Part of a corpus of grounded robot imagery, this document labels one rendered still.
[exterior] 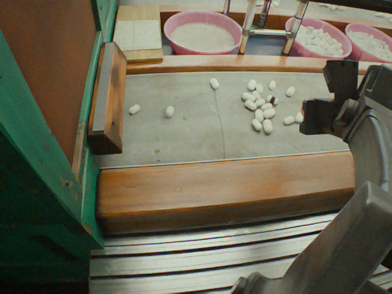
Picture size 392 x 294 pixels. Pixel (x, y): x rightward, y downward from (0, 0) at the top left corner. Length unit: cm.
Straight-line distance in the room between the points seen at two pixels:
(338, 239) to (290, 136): 54
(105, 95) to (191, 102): 24
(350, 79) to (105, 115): 45
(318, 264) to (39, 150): 29
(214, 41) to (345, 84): 56
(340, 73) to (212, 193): 32
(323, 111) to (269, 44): 67
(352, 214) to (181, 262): 46
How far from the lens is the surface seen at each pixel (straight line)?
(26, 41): 35
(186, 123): 67
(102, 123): 52
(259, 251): 63
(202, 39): 96
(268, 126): 68
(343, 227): 19
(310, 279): 19
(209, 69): 80
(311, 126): 52
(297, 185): 61
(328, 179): 65
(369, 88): 46
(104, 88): 59
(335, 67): 49
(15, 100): 28
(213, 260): 60
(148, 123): 67
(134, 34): 89
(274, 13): 116
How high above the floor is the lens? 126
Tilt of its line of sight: 56 degrees down
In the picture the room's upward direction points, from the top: 8 degrees clockwise
